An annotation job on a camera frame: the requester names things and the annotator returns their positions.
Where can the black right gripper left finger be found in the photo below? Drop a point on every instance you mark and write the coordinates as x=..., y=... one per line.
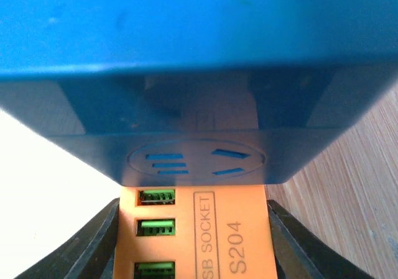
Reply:
x=89, y=253

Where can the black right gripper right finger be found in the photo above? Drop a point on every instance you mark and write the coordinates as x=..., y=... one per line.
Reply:
x=301, y=254

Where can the dark blue cube socket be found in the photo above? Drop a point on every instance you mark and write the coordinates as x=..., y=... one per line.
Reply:
x=195, y=92

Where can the orange power strip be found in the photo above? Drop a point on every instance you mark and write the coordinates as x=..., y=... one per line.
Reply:
x=208, y=232

